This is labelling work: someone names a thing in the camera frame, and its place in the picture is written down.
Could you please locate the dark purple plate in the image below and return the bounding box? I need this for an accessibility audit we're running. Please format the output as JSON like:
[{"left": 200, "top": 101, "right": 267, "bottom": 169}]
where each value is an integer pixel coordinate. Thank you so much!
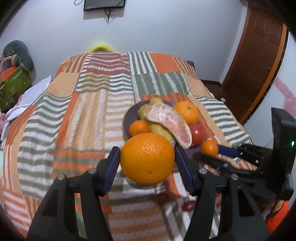
[{"left": 122, "top": 100, "right": 207, "bottom": 149}]

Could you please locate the large orange with green stem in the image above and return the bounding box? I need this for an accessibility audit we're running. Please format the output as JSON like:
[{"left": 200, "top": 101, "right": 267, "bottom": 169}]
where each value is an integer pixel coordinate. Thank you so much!
[{"left": 174, "top": 101, "right": 200, "bottom": 125}]

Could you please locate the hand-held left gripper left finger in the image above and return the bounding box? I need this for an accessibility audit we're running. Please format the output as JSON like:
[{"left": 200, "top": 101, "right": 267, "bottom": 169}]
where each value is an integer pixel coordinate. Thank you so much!
[{"left": 26, "top": 146, "right": 122, "bottom": 241}]

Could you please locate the striped patchwork blanket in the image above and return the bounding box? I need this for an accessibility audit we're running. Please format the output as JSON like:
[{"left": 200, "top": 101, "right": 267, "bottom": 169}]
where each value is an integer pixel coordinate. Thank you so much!
[{"left": 0, "top": 51, "right": 251, "bottom": 241}]

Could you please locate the black monitor cable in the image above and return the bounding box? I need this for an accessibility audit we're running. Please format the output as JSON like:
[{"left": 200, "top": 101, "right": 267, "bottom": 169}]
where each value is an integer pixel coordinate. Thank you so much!
[{"left": 105, "top": 8, "right": 116, "bottom": 24}]

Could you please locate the white cloth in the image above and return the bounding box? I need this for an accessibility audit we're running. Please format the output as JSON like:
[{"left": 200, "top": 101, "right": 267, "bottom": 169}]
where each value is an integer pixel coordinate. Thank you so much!
[{"left": 6, "top": 75, "right": 51, "bottom": 121}]

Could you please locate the green storage box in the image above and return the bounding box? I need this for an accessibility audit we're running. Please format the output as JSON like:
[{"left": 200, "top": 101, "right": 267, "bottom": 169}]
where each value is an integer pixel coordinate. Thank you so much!
[{"left": 0, "top": 67, "right": 31, "bottom": 112}]

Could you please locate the grey plush toy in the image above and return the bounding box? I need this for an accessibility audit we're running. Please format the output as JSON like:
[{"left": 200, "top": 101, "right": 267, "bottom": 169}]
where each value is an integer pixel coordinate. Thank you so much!
[{"left": 2, "top": 40, "right": 35, "bottom": 71}]

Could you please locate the pink pomelo slice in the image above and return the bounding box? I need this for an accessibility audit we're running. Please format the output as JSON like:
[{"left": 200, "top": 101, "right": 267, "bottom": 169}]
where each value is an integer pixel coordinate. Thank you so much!
[{"left": 144, "top": 103, "right": 192, "bottom": 149}]

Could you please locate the white wardrobe door with hearts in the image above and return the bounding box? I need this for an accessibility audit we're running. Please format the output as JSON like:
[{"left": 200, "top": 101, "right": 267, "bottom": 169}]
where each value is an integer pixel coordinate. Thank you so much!
[{"left": 243, "top": 32, "right": 296, "bottom": 149}]

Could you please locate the small black wall monitor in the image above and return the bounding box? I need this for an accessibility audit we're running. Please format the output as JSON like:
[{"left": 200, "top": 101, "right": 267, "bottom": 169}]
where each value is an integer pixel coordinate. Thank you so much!
[{"left": 84, "top": 0, "right": 126, "bottom": 11}]

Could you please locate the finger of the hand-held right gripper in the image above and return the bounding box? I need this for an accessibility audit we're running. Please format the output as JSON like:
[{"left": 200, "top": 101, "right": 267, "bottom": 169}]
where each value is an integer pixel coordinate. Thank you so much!
[
  {"left": 193, "top": 152, "right": 260, "bottom": 180},
  {"left": 217, "top": 144, "right": 271, "bottom": 166}
]

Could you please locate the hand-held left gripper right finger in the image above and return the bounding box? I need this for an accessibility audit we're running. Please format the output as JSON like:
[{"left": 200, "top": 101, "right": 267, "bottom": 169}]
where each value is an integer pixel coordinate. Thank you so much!
[{"left": 174, "top": 146, "right": 270, "bottom": 241}]

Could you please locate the dark red jujube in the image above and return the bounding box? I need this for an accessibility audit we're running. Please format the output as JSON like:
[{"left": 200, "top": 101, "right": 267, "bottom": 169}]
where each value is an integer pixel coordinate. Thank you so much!
[{"left": 182, "top": 201, "right": 196, "bottom": 212}]

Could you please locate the red tomato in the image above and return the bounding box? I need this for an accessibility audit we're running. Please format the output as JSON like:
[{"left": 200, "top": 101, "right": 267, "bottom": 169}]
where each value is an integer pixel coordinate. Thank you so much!
[{"left": 188, "top": 123, "right": 207, "bottom": 144}]

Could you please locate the small tangerine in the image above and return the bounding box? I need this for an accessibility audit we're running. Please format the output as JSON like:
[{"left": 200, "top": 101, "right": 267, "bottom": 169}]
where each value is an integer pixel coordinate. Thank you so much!
[
  {"left": 201, "top": 137, "right": 219, "bottom": 156},
  {"left": 129, "top": 120, "right": 151, "bottom": 137}
]

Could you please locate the brown wooden door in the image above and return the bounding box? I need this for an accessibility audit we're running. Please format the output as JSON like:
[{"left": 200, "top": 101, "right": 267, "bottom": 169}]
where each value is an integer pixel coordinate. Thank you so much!
[{"left": 222, "top": 7, "right": 286, "bottom": 123}]

